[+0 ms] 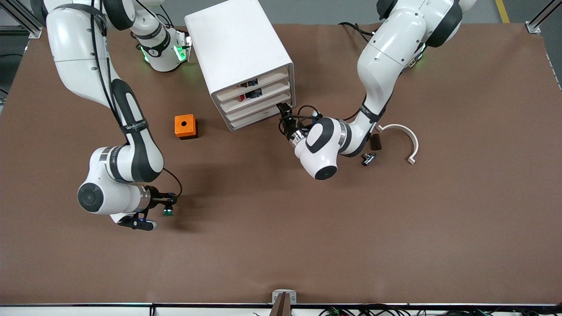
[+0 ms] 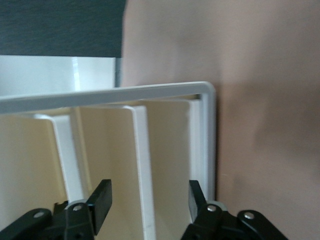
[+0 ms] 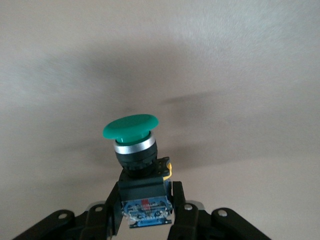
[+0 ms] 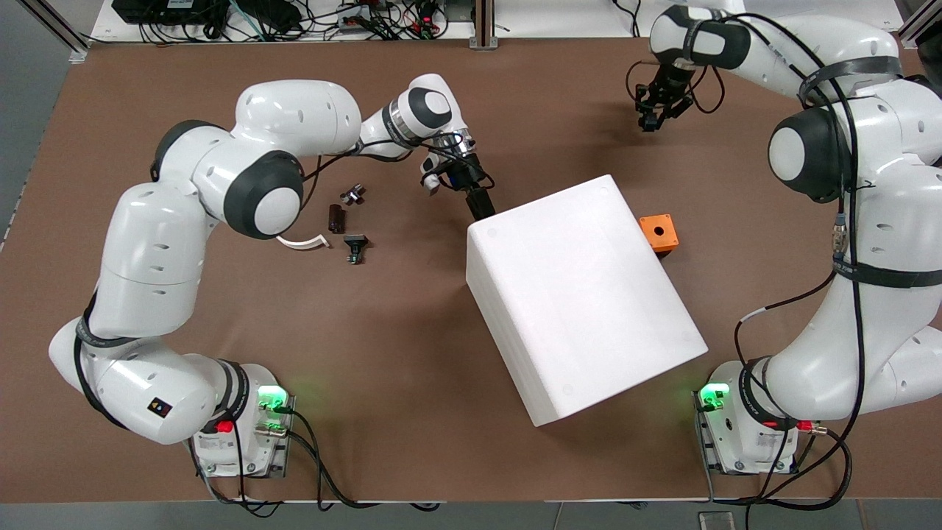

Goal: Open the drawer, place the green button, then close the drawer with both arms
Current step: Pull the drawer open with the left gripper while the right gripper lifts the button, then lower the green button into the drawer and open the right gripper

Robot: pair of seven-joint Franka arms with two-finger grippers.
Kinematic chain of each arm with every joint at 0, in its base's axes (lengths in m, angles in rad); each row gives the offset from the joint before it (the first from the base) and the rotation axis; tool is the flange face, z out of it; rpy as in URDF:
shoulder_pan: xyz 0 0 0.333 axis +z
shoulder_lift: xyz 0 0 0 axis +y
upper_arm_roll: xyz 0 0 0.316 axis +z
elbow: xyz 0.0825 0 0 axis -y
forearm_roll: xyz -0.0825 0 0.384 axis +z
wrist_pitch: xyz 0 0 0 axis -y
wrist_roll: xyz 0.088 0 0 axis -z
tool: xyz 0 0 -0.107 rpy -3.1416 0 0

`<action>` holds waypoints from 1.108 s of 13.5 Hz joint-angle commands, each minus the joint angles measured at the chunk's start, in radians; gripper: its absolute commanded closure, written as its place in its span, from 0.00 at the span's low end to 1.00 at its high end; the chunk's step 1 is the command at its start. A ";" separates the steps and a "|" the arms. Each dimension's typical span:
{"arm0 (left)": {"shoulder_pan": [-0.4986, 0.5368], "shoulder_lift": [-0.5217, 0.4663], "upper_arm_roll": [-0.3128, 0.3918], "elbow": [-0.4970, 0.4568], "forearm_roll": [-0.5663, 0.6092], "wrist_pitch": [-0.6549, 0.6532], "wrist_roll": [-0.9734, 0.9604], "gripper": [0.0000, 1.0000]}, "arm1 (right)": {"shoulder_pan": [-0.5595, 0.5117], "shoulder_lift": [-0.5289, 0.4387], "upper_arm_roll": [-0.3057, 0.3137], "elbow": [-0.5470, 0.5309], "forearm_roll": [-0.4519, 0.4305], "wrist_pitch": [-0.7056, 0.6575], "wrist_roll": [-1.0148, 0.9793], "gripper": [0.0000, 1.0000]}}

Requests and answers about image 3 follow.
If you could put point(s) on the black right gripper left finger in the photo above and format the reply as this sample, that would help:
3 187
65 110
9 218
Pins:
113 212

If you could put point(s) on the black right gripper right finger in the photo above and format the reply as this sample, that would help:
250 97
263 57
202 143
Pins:
180 210

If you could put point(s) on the green mushroom push button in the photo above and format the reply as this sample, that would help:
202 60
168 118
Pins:
131 128

